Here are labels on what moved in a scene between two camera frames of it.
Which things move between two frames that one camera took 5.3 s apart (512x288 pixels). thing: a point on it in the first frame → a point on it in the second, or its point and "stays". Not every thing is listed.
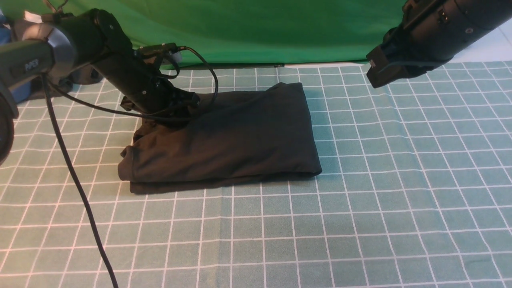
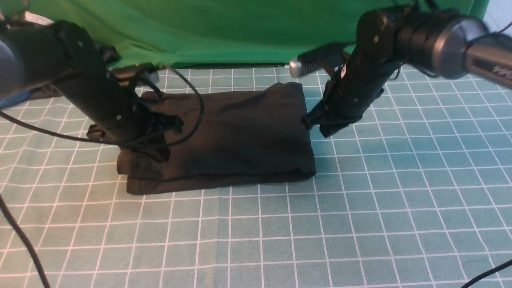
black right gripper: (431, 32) → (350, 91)
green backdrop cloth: (231, 33) stays
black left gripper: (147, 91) → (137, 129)
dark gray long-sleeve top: (233, 137) stays
